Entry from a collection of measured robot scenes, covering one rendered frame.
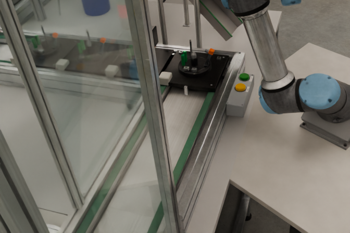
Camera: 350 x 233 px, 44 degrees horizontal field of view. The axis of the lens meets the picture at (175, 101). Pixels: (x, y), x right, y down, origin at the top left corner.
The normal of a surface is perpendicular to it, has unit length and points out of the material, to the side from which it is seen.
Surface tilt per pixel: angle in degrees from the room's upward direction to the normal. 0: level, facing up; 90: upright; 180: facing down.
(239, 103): 0
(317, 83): 42
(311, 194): 0
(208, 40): 0
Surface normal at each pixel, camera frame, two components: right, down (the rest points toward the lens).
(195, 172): -0.10, -0.77
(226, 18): 0.55, -0.37
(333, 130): -0.58, -0.19
